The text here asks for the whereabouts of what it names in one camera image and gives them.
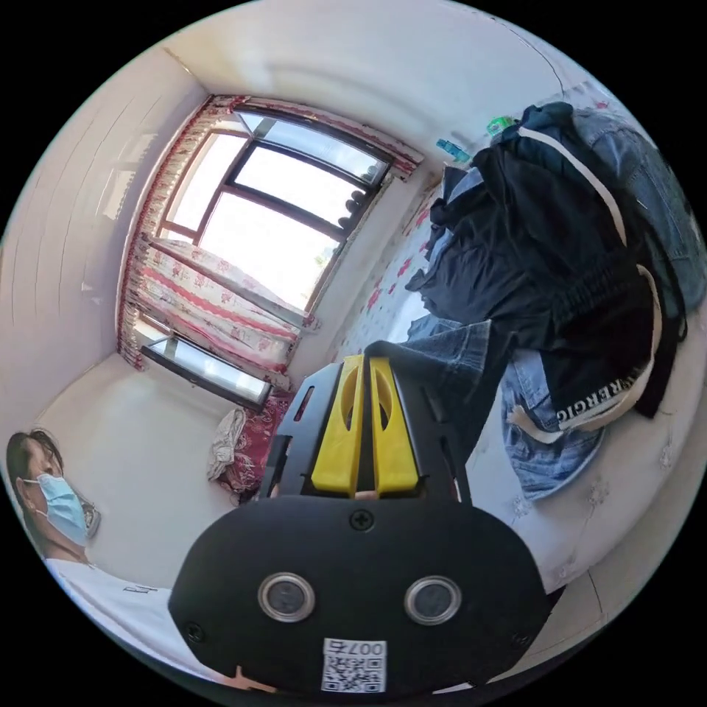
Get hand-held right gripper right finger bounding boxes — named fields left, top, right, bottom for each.
left=368, top=356, right=425, bottom=493

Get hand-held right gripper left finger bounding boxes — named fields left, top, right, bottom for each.
left=311, top=354, right=366, bottom=493

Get dark blue jeans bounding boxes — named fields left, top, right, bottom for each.
left=365, top=317, right=504, bottom=462

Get person's right hand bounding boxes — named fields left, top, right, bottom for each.
left=231, top=664, right=278, bottom=694

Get red flowered blanket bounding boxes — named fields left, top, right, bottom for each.
left=206, top=390, right=296, bottom=493

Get red and white flowered curtain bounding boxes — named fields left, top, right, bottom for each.
left=116, top=94, right=427, bottom=390

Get bed with white flowered sheet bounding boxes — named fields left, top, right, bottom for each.
left=326, top=77, right=707, bottom=614

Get pile of clothes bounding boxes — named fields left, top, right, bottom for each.
left=406, top=101, right=699, bottom=502

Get person's body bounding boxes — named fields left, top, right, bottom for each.
left=4, top=429, right=236, bottom=686

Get window with dark frame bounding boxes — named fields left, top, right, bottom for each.
left=140, top=108, right=396, bottom=414

